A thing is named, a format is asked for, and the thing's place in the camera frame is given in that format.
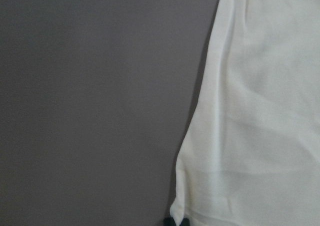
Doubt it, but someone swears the pale yellow printed t-shirt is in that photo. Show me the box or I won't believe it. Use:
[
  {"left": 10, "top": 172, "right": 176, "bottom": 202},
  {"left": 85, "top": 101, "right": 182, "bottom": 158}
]
[{"left": 170, "top": 0, "right": 320, "bottom": 225}]

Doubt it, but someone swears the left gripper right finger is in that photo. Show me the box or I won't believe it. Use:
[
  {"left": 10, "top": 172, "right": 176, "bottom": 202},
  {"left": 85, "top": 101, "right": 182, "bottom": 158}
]
[{"left": 179, "top": 218, "right": 190, "bottom": 226}]

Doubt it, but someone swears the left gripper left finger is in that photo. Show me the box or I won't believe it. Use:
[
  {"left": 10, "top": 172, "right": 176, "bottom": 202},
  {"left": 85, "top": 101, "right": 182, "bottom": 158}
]
[{"left": 163, "top": 217, "right": 176, "bottom": 226}]

